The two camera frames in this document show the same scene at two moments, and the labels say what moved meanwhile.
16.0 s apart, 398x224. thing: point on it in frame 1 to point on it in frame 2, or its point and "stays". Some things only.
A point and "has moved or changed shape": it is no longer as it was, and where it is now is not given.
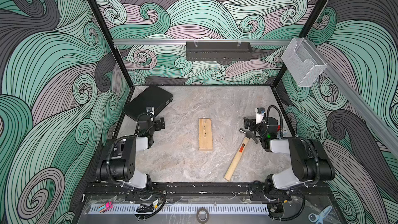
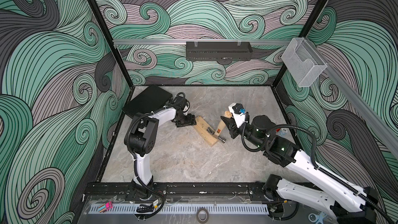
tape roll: x=197 y=215 stays
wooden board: x=205 y=134 has moved or changed shape
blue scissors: x=319 y=219 stays
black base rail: x=202 y=192 stays
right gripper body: x=254 y=127 to x=235 y=131
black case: x=152 y=96 stays
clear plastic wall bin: x=304 y=64 stays
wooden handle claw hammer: x=232 y=167 to x=221 y=127
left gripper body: x=155 y=126 to x=185 y=121
